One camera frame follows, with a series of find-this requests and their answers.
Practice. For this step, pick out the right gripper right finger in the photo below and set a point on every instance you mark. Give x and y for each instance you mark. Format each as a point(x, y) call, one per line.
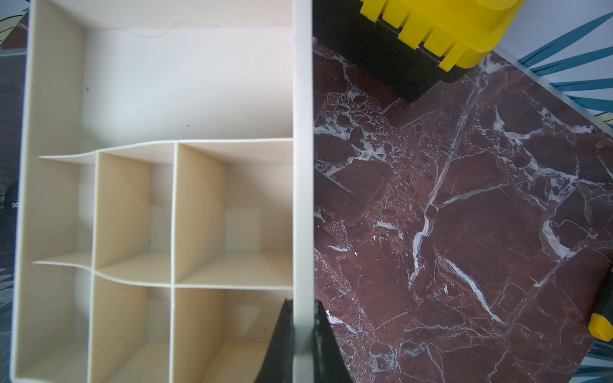
point(328, 360)

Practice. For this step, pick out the yellow black screwdriver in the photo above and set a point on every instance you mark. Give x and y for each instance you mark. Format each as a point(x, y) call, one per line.
point(600, 322)

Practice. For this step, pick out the yellow black toolbox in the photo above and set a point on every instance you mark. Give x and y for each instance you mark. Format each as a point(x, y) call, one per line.
point(411, 45)

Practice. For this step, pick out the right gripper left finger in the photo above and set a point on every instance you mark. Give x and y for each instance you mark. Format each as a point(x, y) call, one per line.
point(277, 365)

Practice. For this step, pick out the beige drawer organizer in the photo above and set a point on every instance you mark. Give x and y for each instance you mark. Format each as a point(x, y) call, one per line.
point(165, 191)

